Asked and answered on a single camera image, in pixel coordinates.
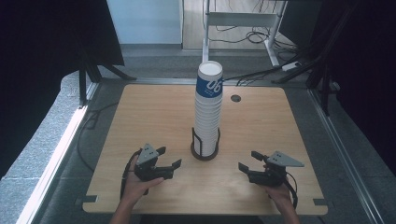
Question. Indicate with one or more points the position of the stack of white paper cups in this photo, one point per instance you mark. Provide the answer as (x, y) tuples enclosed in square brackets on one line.
[(207, 124)]

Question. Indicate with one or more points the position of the blue white ribbed paper cup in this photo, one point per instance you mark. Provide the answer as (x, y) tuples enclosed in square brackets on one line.
[(209, 87)]

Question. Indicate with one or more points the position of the white metal desk frame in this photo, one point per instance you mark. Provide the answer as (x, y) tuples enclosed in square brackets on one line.
[(236, 19)]

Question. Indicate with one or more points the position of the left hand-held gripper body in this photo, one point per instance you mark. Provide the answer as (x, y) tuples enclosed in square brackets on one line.
[(148, 155)]

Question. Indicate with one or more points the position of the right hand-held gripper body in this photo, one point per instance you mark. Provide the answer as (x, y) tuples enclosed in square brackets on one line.
[(274, 172)]

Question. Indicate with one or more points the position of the person's left hand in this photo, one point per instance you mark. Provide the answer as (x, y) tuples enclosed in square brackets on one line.
[(134, 189)]

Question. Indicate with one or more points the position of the dark round table grommet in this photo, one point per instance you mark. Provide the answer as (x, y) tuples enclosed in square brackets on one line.
[(236, 98)]

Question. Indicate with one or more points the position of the person's right hand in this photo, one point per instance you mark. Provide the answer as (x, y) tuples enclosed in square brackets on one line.
[(281, 194)]

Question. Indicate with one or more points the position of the black curtain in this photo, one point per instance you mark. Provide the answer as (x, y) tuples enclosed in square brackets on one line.
[(37, 62), (367, 62)]

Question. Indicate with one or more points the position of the black stand legs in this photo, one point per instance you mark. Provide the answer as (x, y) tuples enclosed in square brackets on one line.
[(325, 93), (82, 84)]

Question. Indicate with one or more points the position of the white power strip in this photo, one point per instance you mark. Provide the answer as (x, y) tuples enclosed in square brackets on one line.
[(291, 66)]

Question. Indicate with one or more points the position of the aluminium rail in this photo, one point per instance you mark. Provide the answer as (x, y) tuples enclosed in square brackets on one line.
[(59, 155), (345, 152)]

